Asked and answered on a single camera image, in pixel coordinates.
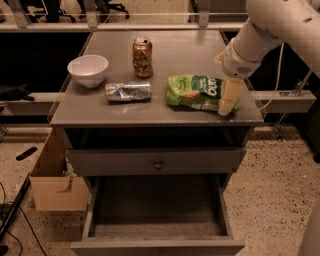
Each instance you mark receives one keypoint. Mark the grey wooden drawer cabinet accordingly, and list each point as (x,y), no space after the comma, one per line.
(87,120)

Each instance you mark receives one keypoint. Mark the white ceramic bowl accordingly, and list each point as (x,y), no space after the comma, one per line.
(88,70)

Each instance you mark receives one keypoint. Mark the black flat floor object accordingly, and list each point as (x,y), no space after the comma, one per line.
(26,153)

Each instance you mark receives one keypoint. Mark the black office chair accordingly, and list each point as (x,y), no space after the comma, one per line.
(103,7)

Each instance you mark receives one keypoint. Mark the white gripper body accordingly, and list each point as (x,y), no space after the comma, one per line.
(237,63)

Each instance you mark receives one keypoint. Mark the gold soda can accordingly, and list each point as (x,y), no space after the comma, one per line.
(142,57)

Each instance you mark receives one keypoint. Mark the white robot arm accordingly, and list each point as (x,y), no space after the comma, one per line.
(269,23)

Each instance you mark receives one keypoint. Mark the green rice chip bag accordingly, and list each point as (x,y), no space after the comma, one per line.
(196,91)

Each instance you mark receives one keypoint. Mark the grey top drawer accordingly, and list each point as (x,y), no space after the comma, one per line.
(165,161)

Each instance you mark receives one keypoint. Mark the cardboard box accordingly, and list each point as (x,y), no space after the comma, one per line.
(54,185)

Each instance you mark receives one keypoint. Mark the metal railing frame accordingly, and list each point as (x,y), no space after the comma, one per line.
(63,15)

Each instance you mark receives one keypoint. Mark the grey open middle drawer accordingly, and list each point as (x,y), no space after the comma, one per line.
(170,215)

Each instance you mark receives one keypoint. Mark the silver lying can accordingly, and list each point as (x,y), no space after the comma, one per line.
(128,91)

